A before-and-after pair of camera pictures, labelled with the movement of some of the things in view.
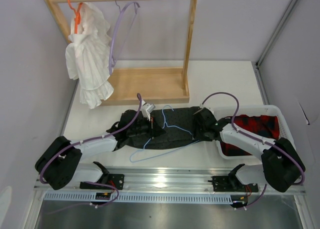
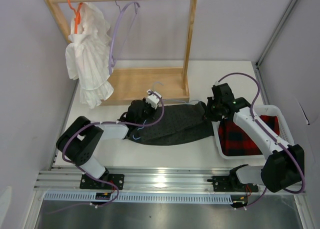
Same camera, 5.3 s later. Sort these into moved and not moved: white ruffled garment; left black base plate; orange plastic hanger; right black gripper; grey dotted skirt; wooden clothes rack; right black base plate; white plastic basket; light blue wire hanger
Moved: right black gripper; grey dotted skirt; light blue wire hanger
Not moved: white plastic basket; orange plastic hanger; white ruffled garment; wooden clothes rack; right black base plate; left black base plate
